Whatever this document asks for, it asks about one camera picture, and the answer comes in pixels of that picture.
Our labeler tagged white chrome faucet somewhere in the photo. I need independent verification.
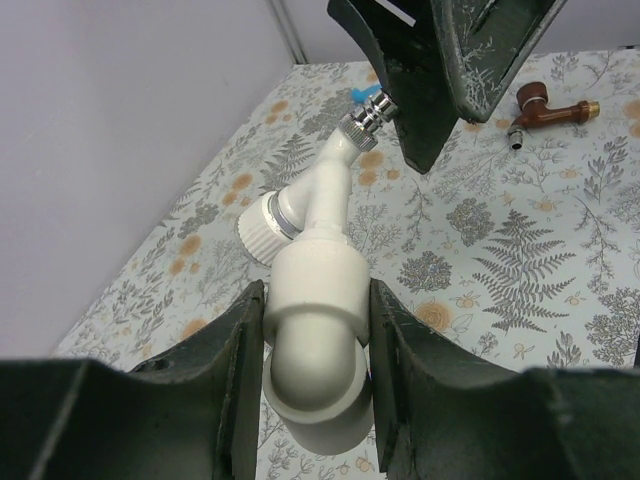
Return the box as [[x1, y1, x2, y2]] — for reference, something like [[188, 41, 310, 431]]
[[236, 89, 398, 266]]

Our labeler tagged floral table mat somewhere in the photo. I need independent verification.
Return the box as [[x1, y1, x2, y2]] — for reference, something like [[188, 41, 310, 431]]
[[49, 47, 640, 480]]

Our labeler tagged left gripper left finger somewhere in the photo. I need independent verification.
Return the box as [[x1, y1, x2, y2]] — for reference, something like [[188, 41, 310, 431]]
[[1, 281, 265, 479]]

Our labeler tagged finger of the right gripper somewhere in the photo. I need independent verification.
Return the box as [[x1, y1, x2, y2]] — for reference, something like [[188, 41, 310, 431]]
[[430, 0, 565, 123], [327, 1, 459, 174]]

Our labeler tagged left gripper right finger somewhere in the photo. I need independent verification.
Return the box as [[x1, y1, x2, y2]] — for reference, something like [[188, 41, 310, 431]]
[[369, 280, 639, 479]]

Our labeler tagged brown faucet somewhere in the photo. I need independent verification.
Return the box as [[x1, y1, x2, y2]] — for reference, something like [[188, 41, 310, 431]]
[[507, 82, 600, 150]]

